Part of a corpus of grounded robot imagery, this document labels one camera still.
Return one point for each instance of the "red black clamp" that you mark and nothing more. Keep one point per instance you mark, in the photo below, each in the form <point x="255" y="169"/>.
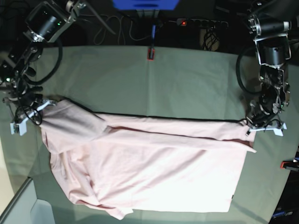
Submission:
<point x="151" y="49"/>
<point x="290" y="165"/>

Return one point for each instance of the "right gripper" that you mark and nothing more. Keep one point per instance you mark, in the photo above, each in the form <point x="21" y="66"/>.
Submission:
<point x="28" y="107"/>

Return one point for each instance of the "red black clamp centre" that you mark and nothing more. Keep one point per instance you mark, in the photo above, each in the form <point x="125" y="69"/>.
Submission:
<point x="151" y="49"/>

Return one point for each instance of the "red black clamp right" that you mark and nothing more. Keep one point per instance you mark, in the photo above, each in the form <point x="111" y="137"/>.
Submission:
<point x="290" y="165"/>

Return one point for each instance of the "white plastic bin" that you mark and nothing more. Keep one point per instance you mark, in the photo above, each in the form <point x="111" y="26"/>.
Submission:
<point x="26" y="208"/>

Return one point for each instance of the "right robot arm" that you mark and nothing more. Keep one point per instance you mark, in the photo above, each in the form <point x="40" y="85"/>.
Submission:
<point x="45" y="23"/>

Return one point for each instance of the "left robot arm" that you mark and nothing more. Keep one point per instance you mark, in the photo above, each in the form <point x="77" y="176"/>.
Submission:
<point x="269" y="24"/>

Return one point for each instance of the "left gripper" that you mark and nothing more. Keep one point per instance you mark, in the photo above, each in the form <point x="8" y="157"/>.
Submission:
<point x="259" y="120"/>

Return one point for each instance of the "pink t-shirt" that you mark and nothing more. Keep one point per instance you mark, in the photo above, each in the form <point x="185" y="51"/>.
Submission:
<point x="119" y="163"/>

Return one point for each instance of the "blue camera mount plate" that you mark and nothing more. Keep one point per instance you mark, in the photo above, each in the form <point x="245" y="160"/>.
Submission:
<point x="145" y="4"/>

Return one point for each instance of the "black power strip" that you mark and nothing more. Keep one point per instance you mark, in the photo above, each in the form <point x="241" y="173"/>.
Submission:
<point x="202" y="23"/>

